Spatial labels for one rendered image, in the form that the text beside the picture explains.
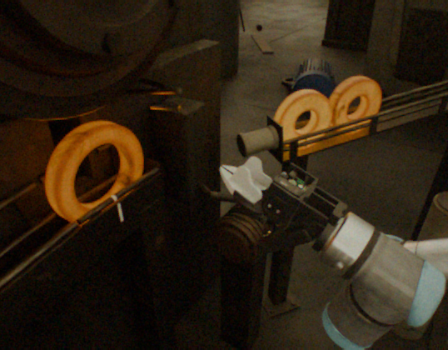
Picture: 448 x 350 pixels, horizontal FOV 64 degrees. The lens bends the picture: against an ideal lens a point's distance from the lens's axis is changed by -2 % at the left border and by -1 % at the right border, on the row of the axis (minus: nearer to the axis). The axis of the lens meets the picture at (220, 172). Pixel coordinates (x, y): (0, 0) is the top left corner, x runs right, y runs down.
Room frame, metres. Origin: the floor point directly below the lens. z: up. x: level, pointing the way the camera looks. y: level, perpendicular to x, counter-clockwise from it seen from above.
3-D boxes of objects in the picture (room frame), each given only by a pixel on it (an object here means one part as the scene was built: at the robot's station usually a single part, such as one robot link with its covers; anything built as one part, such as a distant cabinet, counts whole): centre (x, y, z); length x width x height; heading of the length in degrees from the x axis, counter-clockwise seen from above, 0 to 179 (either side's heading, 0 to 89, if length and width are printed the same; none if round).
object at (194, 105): (0.73, 0.09, 0.68); 0.11 x 0.08 x 0.24; 56
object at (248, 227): (0.72, -0.08, 0.27); 0.22 x 0.13 x 0.53; 146
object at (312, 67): (2.62, -0.69, 0.17); 0.57 x 0.31 x 0.34; 166
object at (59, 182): (0.52, 0.21, 0.75); 0.18 x 0.03 x 0.18; 145
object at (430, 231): (0.73, -0.62, 0.26); 0.12 x 0.12 x 0.52
